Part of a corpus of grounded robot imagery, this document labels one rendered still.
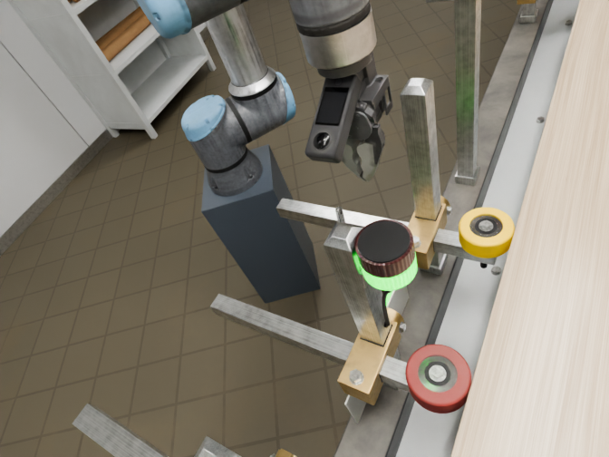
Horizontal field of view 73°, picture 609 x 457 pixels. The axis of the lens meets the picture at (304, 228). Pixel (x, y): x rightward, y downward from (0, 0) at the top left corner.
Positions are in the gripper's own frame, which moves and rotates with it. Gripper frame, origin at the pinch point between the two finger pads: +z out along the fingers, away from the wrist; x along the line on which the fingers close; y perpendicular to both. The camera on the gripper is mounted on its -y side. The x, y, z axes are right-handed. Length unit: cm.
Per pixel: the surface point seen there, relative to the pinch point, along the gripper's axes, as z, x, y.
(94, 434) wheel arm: 3, 18, -49
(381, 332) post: 8.9, -9.6, -20.4
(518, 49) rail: 29, -8, 88
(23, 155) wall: 66, 264, 37
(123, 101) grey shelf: 68, 230, 99
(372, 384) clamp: 12.4, -10.3, -26.7
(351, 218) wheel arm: 13.6, 5.8, 1.5
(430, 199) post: 7.4, -9.0, 4.1
